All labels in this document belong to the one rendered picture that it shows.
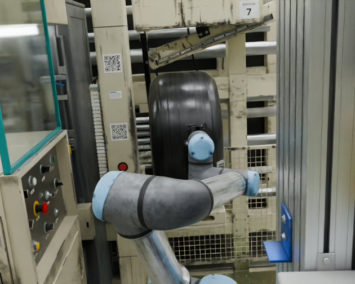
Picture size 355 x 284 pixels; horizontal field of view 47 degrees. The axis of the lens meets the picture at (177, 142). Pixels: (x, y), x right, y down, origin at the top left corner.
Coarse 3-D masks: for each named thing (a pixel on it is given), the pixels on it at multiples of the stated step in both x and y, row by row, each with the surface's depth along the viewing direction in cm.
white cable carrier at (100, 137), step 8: (96, 96) 172; (96, 104) 173; (96, 112) 174; (96, 120) 174; (96, 128) 176; (96, 136) 176; (104, 136) 178; (96, 144) 177; (104, 144) 182; (104, 152) 178; (104, 160) 179; (104, 168) 180
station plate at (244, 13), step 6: (252, 0) 187; (258, 0) 187; (240, 6) 188; (246, 6) 188; (252, 6) 188; (258, 6) 188; (240, 12) 188; (246, 12) 188; (252, 12) 188; (258, 12) 188; (240, 18) 189; (246, 18) 189
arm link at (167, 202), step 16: (160, 176) 88; (224, 176) 106; (240, 176) 113; (256, 176) 117; (160, 192) 83; (176, 192) 84; (192, 192) 86; (208, 192) 90; (224, 192) 100; (240, 192) 111; (256, 192) 118; (144, 208) 83; (160, 208) 82; (176, 208) 83; (192, 208) 85; (208, 208) 89; (160, 224) 84; (176, 224) 85
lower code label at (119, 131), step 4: (112, 124) 174; (116, 124) 174; (120, 124) 174; (124, 124) 174; (112, 128) 174; (116, 128) 174; (120, 128) 175; (124, 128) 175; (112, 132) 175; (116, 132) 175; (120, 132) 175; (124, 132) 175; (112, 136) 175; (116, 136) 175; (120, 136) 175; (124, 136) 175; (112, 140) 176
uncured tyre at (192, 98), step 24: (192, 72) 175; (168, 96) 161; (192, 96) 161; (216, 96) 164; (168, 120) 157; (192, 120) 157; (216, 120) 159; (168, 144) 157; (216, 144) 158; (168, 168) 160
